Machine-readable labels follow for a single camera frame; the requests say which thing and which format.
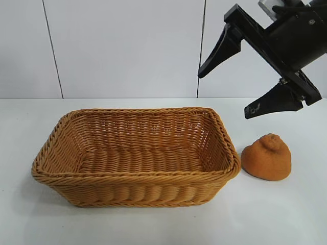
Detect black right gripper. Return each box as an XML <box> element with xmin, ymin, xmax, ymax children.
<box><xmin>198</xmin><ymin>4</ymin><xmax>327</xmax><ymax>119</ymax></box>

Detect bumpy orange fruit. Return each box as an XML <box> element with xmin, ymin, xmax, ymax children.
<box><xmin>241</xmin><ymin>134</ymin><xmax>292</xmax><ymax>182</ymax></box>

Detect woven wicker rectangular basket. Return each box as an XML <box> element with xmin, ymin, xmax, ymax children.
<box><xmin>31</xmin><ymin>107</ymin><xmax>241</xmax><ymax>209</ymax></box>

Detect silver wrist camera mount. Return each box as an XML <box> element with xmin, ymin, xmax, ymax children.
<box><xmin>258</xmin><ymin>0</ymin><xmax>281</xmax><ymax>17</ymax></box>

